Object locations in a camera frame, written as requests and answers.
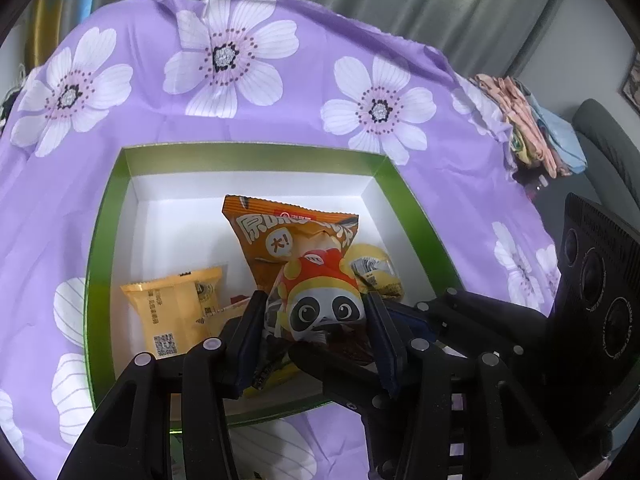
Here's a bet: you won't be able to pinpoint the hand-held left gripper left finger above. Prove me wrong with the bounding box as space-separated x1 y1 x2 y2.
70 290 271 480

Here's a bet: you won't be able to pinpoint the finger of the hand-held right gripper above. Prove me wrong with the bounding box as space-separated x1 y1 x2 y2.
390 287 551 361
287 344 401 413

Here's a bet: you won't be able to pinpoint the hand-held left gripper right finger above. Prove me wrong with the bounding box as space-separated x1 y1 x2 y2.
364 292 553 480

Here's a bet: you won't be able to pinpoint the small round yellow snack packet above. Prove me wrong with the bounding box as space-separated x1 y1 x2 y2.
346 242 405 303

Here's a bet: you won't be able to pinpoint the small pale orange snack packet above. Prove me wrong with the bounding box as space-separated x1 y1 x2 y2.
120 266 246 358

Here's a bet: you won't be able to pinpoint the green cardboard box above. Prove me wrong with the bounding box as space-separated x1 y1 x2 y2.
84 144 463 433

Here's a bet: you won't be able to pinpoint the light blue folded cloth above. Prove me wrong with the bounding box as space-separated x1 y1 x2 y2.
530 97 588 173

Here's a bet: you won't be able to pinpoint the grey sofa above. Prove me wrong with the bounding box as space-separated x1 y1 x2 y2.
520 99 640 261

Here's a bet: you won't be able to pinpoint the pile of folded clothes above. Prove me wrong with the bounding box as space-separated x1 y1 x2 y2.
470 74 571 178

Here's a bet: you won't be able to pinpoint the purple floral cloth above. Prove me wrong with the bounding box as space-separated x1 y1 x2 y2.
0 0 563 480

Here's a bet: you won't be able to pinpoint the grey curtain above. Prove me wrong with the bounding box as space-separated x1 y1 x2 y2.
50 0 576 76

